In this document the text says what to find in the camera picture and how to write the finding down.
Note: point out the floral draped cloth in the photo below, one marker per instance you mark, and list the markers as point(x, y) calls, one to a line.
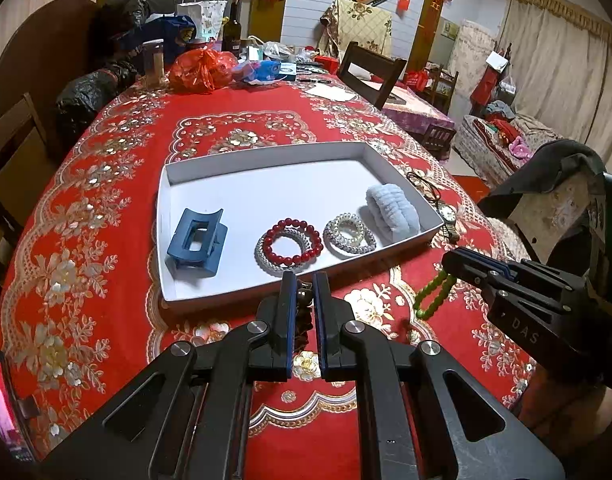
point(358, 22)

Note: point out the beige upholstered chair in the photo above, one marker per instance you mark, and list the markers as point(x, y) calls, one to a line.
point(551, 215)

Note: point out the floral cloth covered cabinet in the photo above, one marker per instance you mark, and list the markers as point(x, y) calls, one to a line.
point(471, 50)

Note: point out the dark jacket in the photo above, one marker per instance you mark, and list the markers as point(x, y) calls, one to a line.
point(541, 165)

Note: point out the blue hair claw clip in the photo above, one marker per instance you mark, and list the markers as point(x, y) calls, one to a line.
point(178, 247)

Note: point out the smartphone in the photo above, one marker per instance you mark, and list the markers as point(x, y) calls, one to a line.
point(0, 400)

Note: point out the blue shopping bag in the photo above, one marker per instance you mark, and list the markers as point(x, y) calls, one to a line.
point(178, 35)

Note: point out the round wooden tabletop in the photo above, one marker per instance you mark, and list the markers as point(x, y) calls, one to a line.
point(40, 45)

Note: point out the white shallow box tray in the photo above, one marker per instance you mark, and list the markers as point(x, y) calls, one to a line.
point(266, 195)

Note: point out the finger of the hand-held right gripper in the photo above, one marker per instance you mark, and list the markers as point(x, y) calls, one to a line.
point(478, 259)
point(468, 271)

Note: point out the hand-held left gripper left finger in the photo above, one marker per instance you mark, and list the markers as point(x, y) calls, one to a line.
point(288, 320)

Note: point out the brown wooden chair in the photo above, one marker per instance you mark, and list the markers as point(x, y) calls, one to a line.
point(15, 130)

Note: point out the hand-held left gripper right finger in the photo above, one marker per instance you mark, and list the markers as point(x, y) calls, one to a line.
point(322, 320)

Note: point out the small black garbage bag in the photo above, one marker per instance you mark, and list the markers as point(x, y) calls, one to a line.
point(90, 95)

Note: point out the cluttered sofa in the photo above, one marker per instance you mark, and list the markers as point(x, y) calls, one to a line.
point(501, 135)

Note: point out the black pen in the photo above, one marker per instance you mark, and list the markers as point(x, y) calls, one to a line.
point(313, 80)

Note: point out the red floral tablecloth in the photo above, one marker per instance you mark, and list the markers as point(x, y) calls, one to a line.
point(85, 240)

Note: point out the large black garbage bag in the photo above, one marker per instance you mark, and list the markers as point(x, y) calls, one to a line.
point(130, 10)

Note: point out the dark wooden chair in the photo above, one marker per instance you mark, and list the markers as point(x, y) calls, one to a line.
point(371, 72)

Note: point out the clear plastic bag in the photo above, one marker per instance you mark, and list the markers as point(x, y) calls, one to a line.
point(276, 50)

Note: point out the beige curtain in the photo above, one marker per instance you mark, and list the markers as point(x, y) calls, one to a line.
point(561, 75)

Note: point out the silver wrist watch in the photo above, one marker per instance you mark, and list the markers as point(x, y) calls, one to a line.
point(448, 215)

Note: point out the light blue fluffy scrunchie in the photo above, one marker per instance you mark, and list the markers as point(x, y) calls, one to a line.
point(393, 210)

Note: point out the small blue box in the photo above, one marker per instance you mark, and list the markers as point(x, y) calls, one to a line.
point(288, 71)

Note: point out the dark wine bottle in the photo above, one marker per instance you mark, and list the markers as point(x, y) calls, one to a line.
point(231, 32)

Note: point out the blue tissue pack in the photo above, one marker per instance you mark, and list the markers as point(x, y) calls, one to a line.
point(258, 71)

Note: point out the person's right hand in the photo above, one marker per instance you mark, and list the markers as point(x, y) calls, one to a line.
point(571, 400)

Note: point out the red plastic bag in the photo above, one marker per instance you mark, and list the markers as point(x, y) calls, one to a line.
point(200, 72)

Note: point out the small red bag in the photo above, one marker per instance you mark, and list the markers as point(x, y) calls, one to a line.
point(416, 80)

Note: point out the white paper gift bag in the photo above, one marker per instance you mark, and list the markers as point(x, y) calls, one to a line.
point(205, 17)

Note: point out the small wooden chair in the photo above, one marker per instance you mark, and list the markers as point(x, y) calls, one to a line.
point(443, 85)

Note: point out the purple cloth covered table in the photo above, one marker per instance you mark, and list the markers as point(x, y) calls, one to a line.
point(421, 115)

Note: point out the white paper sheet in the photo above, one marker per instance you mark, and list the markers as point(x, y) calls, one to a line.
point(333, 92)

